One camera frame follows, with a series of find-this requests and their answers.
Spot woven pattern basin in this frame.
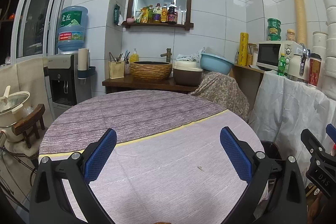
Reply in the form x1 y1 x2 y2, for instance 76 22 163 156
130 61 173 81

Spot white cloth cover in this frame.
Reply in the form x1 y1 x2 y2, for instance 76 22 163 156
248 70 336 188

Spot light blue plastic basin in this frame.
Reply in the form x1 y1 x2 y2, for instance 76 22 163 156
200 53 235 75

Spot purple label bottle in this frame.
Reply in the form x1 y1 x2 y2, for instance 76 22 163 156
153 3 162 23

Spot blue cup holder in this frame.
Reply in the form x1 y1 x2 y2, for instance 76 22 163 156
77 66 96 80

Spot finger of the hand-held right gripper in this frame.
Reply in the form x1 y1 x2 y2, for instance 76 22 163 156
301 129 331 160
326 124 336 141

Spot bronze faucet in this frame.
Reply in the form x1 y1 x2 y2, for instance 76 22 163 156
160 48 172 63

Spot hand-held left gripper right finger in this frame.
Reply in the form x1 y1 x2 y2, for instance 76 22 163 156
220 127 307 224

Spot wooden cabinet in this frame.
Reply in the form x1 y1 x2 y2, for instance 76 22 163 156
228 64 264 111

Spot dark wooden counter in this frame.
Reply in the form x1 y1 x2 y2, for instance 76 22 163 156
102 74 200 94

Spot floral cloth cover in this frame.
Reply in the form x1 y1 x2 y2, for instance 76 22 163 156
190 72 250 122

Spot bundle of dark chopsticks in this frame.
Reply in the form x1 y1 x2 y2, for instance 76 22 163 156
109 50 131 62

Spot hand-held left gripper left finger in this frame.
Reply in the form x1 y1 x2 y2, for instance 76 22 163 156
29 128 117 224

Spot grey water dispenser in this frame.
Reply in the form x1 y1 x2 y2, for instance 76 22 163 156
47 53 92 115

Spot beige chopstick holder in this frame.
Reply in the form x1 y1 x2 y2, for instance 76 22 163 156
109 61 126 79

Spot beige wall cloth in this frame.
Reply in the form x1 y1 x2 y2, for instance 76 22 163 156
0 57 50 114

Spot green soda bottle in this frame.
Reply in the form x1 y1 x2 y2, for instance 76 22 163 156
277 53 288 77

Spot white kettle chrome handle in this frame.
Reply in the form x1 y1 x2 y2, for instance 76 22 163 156
287 46 311 83

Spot white microwave oven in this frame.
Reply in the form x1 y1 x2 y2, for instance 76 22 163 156
256 40 302 71

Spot small wooden stool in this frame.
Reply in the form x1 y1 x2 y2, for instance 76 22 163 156
12 104 46 148

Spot sliding window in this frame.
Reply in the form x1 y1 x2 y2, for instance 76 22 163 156
16 0 66 59

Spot dark soy sauce bottle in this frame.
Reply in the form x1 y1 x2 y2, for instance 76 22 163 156
167 1 177 24

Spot white electric pot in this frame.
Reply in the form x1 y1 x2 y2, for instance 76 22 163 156
0 85 34 143

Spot yellow wrap roll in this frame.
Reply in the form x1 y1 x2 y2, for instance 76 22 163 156
239 32 249 66

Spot beige paper cup stack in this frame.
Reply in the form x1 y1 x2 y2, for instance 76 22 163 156
78 48 90 69

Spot tall paper cup stack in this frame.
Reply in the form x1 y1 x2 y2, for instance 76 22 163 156
293 0 308 47

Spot brown white rice cooker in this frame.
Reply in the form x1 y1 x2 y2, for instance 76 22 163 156
173 61 203 86

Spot stack white paper bowls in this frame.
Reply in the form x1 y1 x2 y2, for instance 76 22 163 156
312 0 336 98

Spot yellow green seasoning packet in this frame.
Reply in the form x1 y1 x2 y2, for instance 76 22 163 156
139 7 150 23

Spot light blue towel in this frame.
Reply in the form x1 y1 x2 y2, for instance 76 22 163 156
176 48 206 62

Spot blue water jug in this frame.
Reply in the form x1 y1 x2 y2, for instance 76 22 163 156
57 6 89 54

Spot red canister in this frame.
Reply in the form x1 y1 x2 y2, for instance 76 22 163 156
308 53 322 87

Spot black trash bin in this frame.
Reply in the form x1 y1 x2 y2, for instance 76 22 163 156
259 140 286 214

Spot green tissue packet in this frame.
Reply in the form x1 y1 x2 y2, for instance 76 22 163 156
113 4 124 25

